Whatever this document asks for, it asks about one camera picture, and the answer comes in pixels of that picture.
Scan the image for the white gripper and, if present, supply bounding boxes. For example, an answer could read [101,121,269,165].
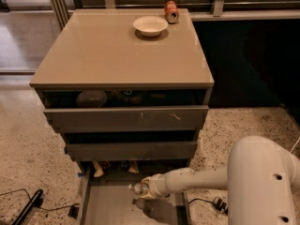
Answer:
[141,173,170,201]

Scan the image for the clear plastic water bottle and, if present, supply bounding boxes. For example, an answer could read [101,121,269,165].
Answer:
[128,183,148,196]

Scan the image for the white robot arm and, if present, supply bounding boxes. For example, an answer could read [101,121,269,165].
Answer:
[142,136,300,225]

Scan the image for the grey middle drawer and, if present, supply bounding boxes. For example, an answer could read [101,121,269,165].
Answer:
[66,142,197,161]

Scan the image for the grey drawer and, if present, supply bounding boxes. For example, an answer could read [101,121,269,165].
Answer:
[44,105,208,133]
[66,142,197,161]
[76,164,189,225]

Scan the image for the grey bottom drawer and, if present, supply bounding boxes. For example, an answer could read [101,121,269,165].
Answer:
[76,164,189,225]

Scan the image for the snack bags in drawer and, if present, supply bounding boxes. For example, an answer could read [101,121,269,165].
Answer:
[92,160,139,177]

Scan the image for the grey top drawer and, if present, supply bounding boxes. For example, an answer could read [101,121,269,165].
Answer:
[44,105,208,133]

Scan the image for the grey drawer cabinet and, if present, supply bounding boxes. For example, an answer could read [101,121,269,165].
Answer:
[29,7,216,225]

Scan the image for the dark round object in drawer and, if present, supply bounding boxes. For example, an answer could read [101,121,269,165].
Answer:
[76,90,107,108]

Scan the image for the black power strip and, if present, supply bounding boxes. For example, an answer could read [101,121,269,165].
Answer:
[214,197,228,214]

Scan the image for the black adapter on floor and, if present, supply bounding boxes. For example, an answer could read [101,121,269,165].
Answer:
[67,203,80,218]

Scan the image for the black bar on floor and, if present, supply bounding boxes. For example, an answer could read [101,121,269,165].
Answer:
[12,189,43,225]

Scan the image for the white paper bowl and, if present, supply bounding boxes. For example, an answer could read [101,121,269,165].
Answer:
[133,16,168,38]

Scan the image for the orange soda can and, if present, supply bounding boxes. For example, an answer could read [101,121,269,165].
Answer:
[164,1,179,23]

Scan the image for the black thin cable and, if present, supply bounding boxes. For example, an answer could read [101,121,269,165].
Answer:
[0,187,79,212]

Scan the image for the white power cable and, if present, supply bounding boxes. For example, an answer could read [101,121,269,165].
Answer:
[290,136,300,154]

